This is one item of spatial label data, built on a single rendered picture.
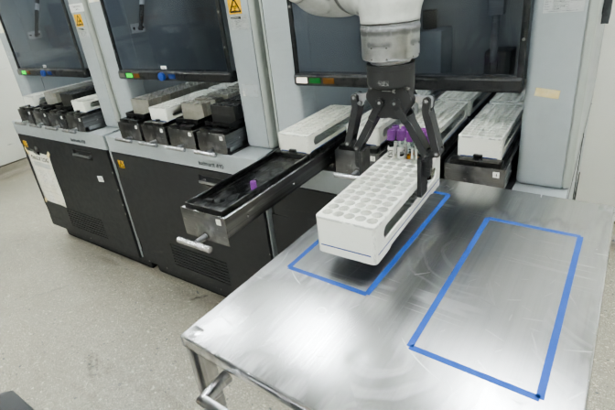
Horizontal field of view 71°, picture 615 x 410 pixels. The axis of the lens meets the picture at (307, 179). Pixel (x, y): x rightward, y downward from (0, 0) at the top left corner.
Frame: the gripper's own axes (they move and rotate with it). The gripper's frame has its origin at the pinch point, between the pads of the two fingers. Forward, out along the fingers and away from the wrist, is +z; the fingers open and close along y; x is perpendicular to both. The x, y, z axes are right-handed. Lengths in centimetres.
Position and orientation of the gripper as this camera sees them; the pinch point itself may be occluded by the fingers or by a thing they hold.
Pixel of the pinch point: (392, 178)
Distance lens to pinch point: 77.8
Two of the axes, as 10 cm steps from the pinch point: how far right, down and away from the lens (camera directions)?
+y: 8.4, 1.5, -5.3
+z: 1.0, 9.1, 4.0
